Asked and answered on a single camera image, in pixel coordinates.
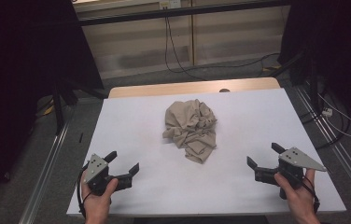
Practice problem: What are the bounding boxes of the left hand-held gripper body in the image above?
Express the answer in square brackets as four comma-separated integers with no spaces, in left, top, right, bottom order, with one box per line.
[82,153,133,197]

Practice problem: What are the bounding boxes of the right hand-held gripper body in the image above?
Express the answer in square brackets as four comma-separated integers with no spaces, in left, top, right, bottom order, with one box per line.
[253,147,329,200]

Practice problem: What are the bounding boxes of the beige pants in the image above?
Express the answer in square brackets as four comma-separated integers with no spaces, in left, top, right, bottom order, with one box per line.
[161,98,218,165]

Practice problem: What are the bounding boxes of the person's left hand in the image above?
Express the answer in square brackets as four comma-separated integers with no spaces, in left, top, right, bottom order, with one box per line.
[80,171,119,222]

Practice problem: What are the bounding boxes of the person's right hand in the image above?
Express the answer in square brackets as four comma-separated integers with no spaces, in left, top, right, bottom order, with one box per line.
[274,168,320,220]

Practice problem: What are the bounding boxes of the white table mat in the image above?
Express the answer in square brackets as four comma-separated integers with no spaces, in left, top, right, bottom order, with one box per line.
[66,88,347,217]

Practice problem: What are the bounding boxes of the white power strip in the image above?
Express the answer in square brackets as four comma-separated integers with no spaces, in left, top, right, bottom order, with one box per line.
[321,106,334,119]

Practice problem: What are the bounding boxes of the black stand leg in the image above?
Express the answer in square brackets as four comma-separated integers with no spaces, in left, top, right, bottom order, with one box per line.
[51,77,109,136]
[268,48,322,108]

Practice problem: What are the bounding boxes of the light wooden table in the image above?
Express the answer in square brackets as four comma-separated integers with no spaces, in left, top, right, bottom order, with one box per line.
[107,77,282,100]

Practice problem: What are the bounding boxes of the black curtain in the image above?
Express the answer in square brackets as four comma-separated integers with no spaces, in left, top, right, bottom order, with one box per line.
[0,0,105,218]
[277,0,351,132]

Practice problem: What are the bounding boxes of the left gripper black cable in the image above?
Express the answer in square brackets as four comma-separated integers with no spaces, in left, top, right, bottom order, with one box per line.
[76,161,94,219]

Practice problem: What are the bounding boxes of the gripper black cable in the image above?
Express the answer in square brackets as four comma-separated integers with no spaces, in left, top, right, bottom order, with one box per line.
[301,175,321,215]
[76,161,94,219]

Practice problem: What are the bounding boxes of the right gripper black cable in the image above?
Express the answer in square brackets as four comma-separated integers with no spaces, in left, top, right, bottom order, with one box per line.
[301,175,321,215]

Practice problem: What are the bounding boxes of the aluminium floor rail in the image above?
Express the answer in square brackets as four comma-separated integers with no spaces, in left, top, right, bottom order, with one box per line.
[293,84,351,204]
[17,119,74,224]

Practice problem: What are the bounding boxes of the black floor cables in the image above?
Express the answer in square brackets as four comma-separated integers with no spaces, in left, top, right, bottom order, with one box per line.
[298,81,351,151]

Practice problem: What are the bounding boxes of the white cable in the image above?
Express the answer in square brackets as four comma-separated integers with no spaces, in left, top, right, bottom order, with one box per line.
[316,92,351,139]

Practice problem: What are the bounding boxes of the long black hanging cable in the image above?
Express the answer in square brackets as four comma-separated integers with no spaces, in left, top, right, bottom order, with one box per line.
[163,16,281,82]

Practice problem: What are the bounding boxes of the black horizontal frame bar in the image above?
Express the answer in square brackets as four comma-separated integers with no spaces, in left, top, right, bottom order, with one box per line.
[76,0,291,27]

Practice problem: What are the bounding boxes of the white wall socket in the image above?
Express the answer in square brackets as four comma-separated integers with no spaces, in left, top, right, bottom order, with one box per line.
[159,0,183,10]

